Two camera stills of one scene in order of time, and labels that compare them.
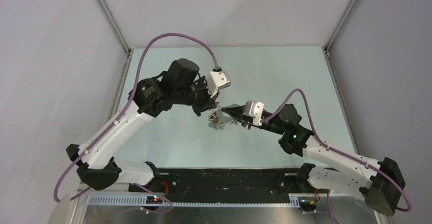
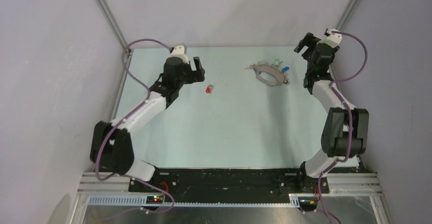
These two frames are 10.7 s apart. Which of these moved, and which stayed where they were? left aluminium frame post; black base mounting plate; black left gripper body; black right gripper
Moved: black right gripper; black left gripper body
Stayed: black base mounting plate; left aluminium frame post
